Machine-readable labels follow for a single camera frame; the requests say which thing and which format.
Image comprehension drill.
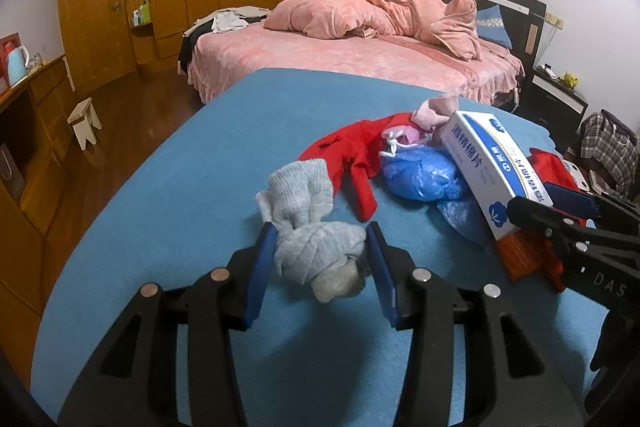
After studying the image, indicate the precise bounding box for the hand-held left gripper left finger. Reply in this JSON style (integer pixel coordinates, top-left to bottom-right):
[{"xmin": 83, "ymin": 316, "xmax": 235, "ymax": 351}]
[{"xmin": 59, "ymin": 223, "xmax": 279, "ymax": 427}]

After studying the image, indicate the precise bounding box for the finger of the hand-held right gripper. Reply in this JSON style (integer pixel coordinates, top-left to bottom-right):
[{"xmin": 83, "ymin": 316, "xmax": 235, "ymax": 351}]
[
  {"xmin": 506, "ymin": 196, "xmax": 608, "ymax": 260},
  {"xmin": 592, "ymin": 191, "xmax": 640, "ymax": 230}
]

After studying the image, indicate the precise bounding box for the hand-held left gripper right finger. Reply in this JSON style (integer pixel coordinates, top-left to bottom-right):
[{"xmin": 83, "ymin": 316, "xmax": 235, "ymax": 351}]
[{"xmin": 365, "ymin": 222, "xmax": 586, "ymax": 427}]

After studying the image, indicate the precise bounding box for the orange packaging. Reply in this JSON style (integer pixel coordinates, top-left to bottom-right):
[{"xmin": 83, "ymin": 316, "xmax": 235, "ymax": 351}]
[{"xmin": 495, "ymin": 227, "xmax": 547, "ymax": 280}]

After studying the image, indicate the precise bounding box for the grey knotted sock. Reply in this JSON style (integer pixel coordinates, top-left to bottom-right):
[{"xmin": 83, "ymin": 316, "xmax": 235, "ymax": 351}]
[{"xmin": 256, "ymin": 159, "xmax": 368, "ymax": 289}]

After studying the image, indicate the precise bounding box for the blue plastic shoe cover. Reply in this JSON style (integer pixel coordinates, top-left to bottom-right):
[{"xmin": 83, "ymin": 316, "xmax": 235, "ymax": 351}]
[
  {"xmin": 380, "ymin": 144, "xmax": 472, "ymax": 202},
  {"xmin": 436, "ymin": 196, "xmax": 494, "ymax": 249}
]

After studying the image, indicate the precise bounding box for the white and blue cardboard box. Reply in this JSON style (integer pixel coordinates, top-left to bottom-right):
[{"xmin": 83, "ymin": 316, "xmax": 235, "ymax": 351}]
[{"xmin": 440, "ymin": 109, "xmax": 553, "ymax": 242}]

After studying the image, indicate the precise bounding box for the navy cloth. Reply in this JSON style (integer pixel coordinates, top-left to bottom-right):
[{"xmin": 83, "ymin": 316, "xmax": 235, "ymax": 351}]
[{"xmin": 542, "ymin": 182, "xmax": 599, "ymax": 222}]

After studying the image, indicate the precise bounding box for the red cloth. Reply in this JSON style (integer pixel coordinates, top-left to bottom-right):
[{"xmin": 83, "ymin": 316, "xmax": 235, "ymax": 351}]
[{"xmin": 520, "ymin": 148, "xmax": 588, "ymax": 293}]

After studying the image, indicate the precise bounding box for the plaid bag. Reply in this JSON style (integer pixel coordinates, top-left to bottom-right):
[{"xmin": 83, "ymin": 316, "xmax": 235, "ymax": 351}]
[{"xmin": 580, "ymin": 109, "xmax": 640, "ymax": 194}]

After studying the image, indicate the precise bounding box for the blue tablecloth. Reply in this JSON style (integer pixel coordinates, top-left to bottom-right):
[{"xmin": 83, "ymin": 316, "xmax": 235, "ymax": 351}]
[{"xmin": 32, "ymin": 68, "xmax": 608, "ymax": 427}]

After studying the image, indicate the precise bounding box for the black nightstand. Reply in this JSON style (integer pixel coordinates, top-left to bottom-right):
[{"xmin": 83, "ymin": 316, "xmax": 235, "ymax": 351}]
[{"xmin": 522, "ymin": 66, "xmax": 590, "ymax": 138}]

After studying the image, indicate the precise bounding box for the red garment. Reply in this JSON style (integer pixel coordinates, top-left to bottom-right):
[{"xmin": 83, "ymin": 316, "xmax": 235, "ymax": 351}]
[{"xmin": 298, "ymin": 114, "xmax": 426, "ymax": 223}]

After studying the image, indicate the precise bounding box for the pink face mask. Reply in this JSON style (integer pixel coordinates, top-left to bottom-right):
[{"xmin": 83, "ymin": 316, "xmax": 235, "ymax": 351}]
[{"xmin": 381, "ymin": 125, "xmax": 442, "ymax": 158}]

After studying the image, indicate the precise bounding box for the pink sock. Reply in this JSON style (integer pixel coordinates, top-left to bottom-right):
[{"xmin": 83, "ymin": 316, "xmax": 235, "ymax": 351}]
[{"xmin": 412, "ymin": 93, "xmax": 458, "ymax": 130}]

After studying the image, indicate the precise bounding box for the blue pillow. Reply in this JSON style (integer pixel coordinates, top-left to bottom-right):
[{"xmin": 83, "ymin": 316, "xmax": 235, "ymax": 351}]
[{"xmin": 475, "ymin": 4, "xmax": 514, "ymax": 48}]

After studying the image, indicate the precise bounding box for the dark bed headboard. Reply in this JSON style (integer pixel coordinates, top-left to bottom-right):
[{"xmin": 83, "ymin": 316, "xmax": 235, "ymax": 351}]
[{"xmin": 367, "ymin": 0, "xmax": 547, "ymax": 70}]

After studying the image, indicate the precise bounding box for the bed with pink sheet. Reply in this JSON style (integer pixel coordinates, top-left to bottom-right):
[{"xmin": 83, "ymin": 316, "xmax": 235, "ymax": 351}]
[{"xmin": 187, "ymin": 19, "xmax": 526, "ymax": 106}]

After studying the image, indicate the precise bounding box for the small white stool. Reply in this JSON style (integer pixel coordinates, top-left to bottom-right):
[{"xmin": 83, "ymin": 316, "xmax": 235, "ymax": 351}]
[{"xmin": 67, "ymin": 97, "xmax": 102, "ymax": 151}]

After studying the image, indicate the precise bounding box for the dark clothes pile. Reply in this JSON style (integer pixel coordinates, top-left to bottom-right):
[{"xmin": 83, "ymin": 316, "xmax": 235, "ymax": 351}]
[{"xmin": 179, "ymin": 21, "xmax": 217, "ymax": 75}]

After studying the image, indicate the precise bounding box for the white cloth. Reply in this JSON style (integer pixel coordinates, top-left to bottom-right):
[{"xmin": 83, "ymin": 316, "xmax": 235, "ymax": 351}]
[{"xmin": 212, "ymin": 7, "xmax": 272, "ymax": 32}]

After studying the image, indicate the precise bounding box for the pink duvet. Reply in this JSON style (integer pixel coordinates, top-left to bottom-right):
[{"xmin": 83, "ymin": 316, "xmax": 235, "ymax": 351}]
[{"xmin": 263, "ymin": 0, "xmax": 483, "ymax": 62}]

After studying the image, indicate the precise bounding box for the wooden sideboard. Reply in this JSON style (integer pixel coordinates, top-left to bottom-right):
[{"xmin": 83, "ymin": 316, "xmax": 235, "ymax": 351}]
[{"xmin": 0, "ymin": 54, "xmax": 76, "ymax": 318}]

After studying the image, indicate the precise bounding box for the light blue kettle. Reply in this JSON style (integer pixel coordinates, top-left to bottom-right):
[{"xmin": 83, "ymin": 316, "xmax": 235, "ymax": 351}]
[{"xmin": 4, "ymin": 46, "xmax": 30, "ymax": 86}]

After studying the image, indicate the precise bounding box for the red box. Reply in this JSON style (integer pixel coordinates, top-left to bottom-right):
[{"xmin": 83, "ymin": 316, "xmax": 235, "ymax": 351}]
[{"xmin": 0, "ymin": 33, "xmax": 23, "ymax": 94}]

